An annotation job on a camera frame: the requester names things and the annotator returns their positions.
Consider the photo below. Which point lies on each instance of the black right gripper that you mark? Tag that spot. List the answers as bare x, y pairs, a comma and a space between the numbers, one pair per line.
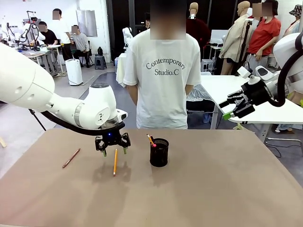
259, 93

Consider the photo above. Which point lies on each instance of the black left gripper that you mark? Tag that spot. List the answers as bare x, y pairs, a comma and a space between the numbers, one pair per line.
112, 138

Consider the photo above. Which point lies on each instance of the yellow pencil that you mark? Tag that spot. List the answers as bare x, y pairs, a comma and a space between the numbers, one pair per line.
149, 137
115, 163

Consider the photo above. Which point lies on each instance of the reddish brown pen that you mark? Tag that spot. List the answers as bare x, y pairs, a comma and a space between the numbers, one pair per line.
71, 158

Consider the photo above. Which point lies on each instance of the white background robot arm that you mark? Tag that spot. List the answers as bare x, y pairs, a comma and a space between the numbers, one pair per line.
126, 32

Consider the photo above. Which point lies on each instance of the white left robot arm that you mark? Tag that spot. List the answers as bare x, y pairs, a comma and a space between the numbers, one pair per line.
23, 80

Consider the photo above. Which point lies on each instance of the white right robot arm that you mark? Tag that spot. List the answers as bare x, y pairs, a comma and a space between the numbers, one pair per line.
288, 47

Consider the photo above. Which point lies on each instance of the black mesh pen holder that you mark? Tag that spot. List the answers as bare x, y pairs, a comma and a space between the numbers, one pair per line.
159, 157

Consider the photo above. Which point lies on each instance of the pale green plastic piece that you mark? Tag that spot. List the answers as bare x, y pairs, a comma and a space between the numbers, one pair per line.
238, 126

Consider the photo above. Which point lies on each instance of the clear plastic sheet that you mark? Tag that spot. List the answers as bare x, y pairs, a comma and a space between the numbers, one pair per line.
201, 92

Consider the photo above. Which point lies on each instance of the mannequin with beige coat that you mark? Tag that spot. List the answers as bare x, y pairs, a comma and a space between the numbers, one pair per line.
233, 40

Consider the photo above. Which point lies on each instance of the black tripod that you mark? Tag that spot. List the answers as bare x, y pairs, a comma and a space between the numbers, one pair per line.
38, 119
247, 35

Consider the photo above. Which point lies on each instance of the person in white T-shirt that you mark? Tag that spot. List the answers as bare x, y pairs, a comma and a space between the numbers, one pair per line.
163, 94

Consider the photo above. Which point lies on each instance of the person in red shirt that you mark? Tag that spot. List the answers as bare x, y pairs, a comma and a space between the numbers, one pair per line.
262, 35

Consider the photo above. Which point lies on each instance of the table with cream cloth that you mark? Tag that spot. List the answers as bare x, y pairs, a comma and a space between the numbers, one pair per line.
120, 68

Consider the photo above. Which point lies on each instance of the white air purifier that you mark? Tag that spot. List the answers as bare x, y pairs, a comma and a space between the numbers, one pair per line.
73, 71

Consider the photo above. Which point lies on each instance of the grey plastic stool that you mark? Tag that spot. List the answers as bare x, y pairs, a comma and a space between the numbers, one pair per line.
100, 61

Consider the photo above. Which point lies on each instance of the mannequin with dark red top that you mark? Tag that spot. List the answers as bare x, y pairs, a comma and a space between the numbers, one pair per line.
201, 28

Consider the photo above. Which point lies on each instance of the black bag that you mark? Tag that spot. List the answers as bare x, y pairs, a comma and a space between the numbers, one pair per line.
100, 51

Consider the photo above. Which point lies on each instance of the seated person grey shirt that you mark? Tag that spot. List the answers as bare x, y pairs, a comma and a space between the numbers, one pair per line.
81, 42

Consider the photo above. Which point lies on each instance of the mannequin with bucket hat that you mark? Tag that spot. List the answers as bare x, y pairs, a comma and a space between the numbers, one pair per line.
296, 11

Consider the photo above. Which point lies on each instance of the light wooden piece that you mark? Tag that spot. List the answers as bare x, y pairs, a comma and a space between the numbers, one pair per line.
2, 142

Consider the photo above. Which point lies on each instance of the person black shirt grey trousers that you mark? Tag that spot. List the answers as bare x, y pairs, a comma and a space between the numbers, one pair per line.
145, 28

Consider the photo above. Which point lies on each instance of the standing person white shirt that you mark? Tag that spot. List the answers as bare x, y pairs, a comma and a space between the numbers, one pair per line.
65, 30

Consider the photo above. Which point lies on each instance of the seated person black shirt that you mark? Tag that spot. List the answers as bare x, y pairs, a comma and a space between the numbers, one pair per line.
50, 37

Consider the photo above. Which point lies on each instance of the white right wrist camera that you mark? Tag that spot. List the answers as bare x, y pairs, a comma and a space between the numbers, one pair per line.
243, 71

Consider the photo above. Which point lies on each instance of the grey metal wall panel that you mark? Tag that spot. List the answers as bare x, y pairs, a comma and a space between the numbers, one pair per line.
87, 23

